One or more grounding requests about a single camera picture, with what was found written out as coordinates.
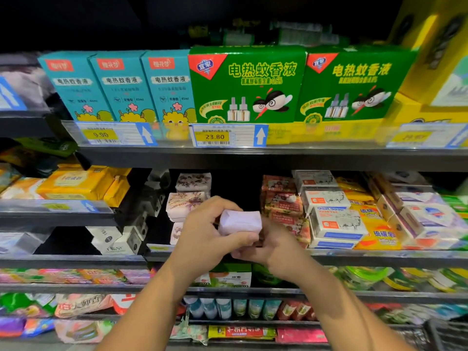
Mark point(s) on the person's right hand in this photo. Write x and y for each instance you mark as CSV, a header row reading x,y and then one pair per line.
x,y
289,252

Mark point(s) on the person's left hand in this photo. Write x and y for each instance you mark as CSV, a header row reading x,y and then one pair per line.
x,y
201,245

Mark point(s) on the lilac soap box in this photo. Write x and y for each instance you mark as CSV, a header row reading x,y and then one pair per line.
x,y
240,221
176,234

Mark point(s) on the stack of pink soap boxes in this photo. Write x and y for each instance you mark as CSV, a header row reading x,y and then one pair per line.
x,y
281,201

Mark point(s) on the stack of white orange soap boxes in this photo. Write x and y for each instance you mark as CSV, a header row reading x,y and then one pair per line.
x,y
336,223

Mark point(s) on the stack of yellow soap boxes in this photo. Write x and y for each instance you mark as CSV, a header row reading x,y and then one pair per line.
x,y
380,237

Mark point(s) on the stack of white purple soap boxes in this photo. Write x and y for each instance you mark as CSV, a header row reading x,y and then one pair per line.
x,y
428,219

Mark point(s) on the stack of yellow soap cartons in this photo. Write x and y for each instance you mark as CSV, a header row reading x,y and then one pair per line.
x,y
69,185

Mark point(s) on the stack of green soap boxes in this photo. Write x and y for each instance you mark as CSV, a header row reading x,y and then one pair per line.
x,y
457,204

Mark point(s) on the person's right forearm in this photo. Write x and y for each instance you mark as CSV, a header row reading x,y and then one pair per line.
x,y
351,310

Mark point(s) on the person's left forearm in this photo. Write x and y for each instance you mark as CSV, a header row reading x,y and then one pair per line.
x,y
150,318

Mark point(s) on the green white carton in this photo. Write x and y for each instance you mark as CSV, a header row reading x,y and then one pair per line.
x,y
230,278
203,280

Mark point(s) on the row of red tubes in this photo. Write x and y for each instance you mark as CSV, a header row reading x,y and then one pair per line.
x,y
292,310

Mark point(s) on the row of blue white tubes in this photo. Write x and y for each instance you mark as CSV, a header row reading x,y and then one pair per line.
x,y
219,308

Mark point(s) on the pink flat pack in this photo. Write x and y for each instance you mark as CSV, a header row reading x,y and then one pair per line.
x,y
300,335

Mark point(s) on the white floral packet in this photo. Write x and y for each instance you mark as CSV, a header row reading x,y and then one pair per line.
x,y
190,332

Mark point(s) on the yellow red flat pack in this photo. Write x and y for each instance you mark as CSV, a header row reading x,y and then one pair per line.
x,y
241,332

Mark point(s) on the white printed small cartons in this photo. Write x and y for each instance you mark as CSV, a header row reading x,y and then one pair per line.
x,y
106,241

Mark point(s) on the red white packet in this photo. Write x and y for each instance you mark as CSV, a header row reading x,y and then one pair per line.
x,y
121,302

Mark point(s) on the white blue price tag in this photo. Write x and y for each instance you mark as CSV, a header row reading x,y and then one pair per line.
x,y
9,95
227,136
424,136
110,133

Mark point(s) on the row of pink orange packets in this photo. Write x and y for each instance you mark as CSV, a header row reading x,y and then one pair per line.
x,y
73,275

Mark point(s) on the teal packets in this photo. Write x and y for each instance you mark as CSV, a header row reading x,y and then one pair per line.
x,y
417,312

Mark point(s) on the pile of colourful packets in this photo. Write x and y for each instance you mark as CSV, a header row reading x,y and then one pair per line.
x,y
73,307

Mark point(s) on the white blue price strip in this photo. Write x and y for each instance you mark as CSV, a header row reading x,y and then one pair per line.
x,y
51,206

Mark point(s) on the teal box yellow cartoon print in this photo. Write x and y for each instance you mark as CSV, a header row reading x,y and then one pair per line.
x,y
172,84

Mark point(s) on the green box mosquito print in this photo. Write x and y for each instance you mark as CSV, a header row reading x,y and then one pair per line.
x,y
248,84
351,84

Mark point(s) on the teal box pink flower print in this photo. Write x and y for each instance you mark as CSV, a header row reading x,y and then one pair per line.
x,y
73,91
124,87

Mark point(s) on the white plastic pack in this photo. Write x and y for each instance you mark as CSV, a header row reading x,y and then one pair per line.
x,y
18,243

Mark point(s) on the dark green packets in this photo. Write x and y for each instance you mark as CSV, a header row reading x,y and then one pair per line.
x,y
44,147

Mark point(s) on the flat yellow box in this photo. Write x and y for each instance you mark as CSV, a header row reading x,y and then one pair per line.
x,y
424,113

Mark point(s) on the orange white packet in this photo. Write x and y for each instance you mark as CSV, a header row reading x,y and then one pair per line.
x,y
7,175

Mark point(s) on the row of dark green packs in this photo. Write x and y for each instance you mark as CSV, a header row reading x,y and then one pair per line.
x,y
292,33

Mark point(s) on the stack of white plastic packs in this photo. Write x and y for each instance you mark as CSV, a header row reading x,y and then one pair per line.
x,y
29,84

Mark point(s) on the large yellow box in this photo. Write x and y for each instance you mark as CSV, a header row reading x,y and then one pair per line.
x,y
439,62

